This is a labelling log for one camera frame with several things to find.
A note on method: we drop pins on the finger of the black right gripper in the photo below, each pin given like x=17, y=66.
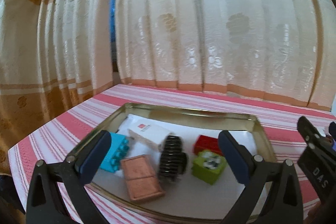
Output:
x=310, y=134
x=332, y=130

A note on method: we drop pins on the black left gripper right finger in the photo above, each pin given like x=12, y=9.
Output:
x=271, y=191

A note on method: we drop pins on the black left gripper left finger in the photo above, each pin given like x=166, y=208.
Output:
x=45, y=203

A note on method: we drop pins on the green football toy block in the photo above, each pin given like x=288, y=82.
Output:
x=208, y=166

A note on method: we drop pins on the teal toy block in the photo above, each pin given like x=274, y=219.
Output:
x=118, y=150

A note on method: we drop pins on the red toy block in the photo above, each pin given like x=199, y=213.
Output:
x=204, y=142

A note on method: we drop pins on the copper pink box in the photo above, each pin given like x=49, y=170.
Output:
x=141, y=180

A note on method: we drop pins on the black toothed gear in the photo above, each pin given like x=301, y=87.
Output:
x=173, y=160

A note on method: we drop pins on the white box red logo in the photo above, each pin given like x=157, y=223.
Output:
x=149, y=133

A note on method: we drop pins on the pink striped tablecloth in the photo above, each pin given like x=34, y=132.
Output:
x=55, y=139

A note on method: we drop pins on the gold metal tin tray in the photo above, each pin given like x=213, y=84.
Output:
x=189, y=200

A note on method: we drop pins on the cream floral curtain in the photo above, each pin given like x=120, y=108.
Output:
x=56, y=54

